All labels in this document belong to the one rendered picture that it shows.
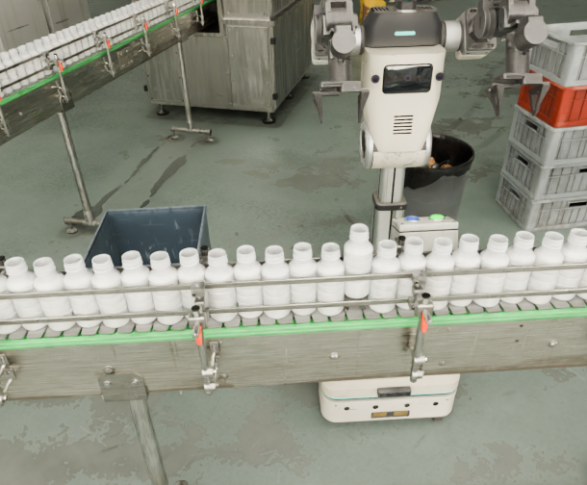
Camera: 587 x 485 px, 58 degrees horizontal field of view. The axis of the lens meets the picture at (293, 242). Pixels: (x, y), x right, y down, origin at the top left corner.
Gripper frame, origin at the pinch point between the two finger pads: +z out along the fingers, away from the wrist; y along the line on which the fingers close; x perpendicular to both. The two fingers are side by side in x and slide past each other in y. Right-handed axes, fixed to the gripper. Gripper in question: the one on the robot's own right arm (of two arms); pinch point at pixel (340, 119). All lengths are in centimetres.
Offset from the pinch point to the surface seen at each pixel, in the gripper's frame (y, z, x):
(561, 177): 145, 19, 163
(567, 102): 135, -20, 141
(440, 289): 17, 39, -29
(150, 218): -57, 26, 30
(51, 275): -63, 32, -32
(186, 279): -36, 34, -32
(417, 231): 15.4, 27.5, -16.8
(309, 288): -10.6, 37.3, -29.4
